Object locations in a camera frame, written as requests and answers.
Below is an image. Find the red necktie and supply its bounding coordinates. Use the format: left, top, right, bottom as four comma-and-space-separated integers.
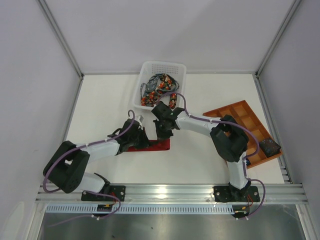
127, 138, 171, 152

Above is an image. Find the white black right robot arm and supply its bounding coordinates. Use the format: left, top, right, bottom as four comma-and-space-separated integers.
151, 101, 251, 201

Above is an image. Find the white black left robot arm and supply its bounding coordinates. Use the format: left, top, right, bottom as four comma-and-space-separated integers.
42, 115, 148, 194

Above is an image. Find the floral patterned necktie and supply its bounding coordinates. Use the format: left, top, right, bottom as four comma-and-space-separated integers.
140, 73, 180, 109

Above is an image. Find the grey patterned necktie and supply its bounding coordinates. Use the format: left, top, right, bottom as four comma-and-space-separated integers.
140, 74, 161, 99

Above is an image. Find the white plastic perforated basket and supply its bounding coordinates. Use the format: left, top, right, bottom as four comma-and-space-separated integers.
132, 61, 187, 111

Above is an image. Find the orange compartment tray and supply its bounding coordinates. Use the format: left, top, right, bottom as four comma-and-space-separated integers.
203, 100, 283, 169

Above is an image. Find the dark dotted rolled tie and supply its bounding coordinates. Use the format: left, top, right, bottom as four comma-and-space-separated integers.
259, 137, 282, 158

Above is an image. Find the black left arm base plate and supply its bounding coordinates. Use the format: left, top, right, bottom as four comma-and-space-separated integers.
81, 185, 126, 202

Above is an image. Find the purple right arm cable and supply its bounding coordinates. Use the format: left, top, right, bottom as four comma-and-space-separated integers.
154, 92, 266, 221

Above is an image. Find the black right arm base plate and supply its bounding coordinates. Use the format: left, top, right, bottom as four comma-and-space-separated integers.
213, 185, 261, 203

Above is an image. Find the white slotted cable duct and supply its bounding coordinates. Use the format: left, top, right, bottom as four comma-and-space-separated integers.
45, 203, 234, 215

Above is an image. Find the aluminium front rail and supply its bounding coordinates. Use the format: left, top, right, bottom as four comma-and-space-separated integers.
35, 183, 309, 205

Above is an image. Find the aluminium left frame post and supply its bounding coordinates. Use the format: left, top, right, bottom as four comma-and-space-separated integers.
36, 0, 84, 80

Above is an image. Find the aluminium frame post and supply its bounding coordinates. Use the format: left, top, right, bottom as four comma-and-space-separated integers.
255, 0, 304, 78
36, 0, 84, 80

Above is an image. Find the aluminium right frame post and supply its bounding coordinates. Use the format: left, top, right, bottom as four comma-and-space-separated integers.
255, 0, 304, 78

